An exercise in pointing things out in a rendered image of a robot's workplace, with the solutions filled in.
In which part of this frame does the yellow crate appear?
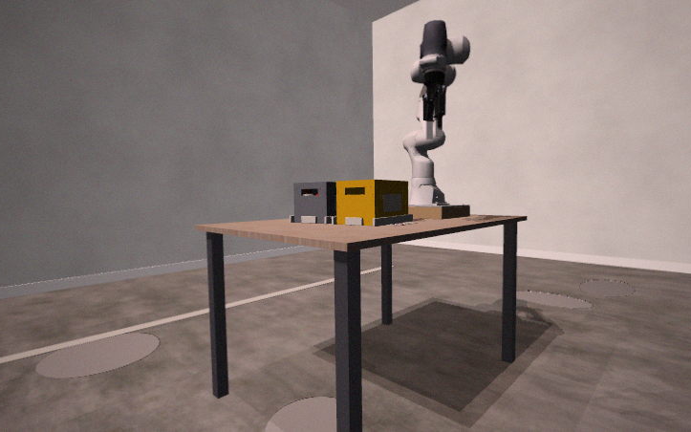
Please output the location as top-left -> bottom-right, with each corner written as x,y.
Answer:
336,180 -> 408,226

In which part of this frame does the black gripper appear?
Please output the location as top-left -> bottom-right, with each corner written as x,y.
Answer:
422,71 -> 446,140

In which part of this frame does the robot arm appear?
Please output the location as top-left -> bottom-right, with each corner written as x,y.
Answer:
402,20 -> 470,205

